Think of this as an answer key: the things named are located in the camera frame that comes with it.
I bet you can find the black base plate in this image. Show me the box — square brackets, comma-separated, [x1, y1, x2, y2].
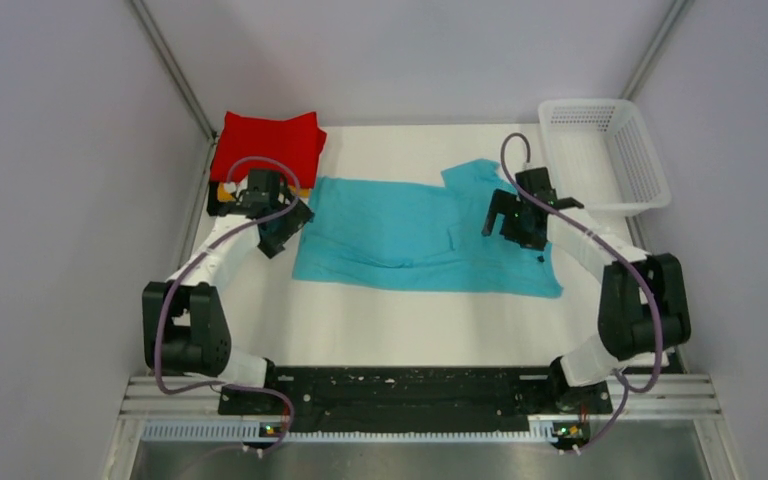
[204, 366, 633, 437]

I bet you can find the white slotted cable duct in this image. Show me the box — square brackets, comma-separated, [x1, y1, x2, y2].
[141, 420, 584, 444]

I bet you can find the turquoise t-shirt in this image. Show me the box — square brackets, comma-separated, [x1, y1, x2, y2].
[292, 159, 563, 299]

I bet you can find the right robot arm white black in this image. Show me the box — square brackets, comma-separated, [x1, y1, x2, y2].
[482, 167, 691, 412]

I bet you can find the aluminium frame rail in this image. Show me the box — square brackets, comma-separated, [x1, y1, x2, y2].
[118, 374, 722, 421]

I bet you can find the white plastic basket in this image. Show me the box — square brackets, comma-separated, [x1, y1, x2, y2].
[538, 98, 672, 217]

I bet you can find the red folded t-shirt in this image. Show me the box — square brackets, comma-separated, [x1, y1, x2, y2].
[210, 111, 327, 189]

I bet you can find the black folded t-shirt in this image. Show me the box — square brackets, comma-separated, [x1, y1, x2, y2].
[206, 181, 226, 217]

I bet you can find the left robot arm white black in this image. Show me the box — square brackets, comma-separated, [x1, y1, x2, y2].
[141, 164, 314, 414]

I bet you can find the yellow folded t-shirt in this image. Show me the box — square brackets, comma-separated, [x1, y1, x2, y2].
[216, 183, 237, 203]

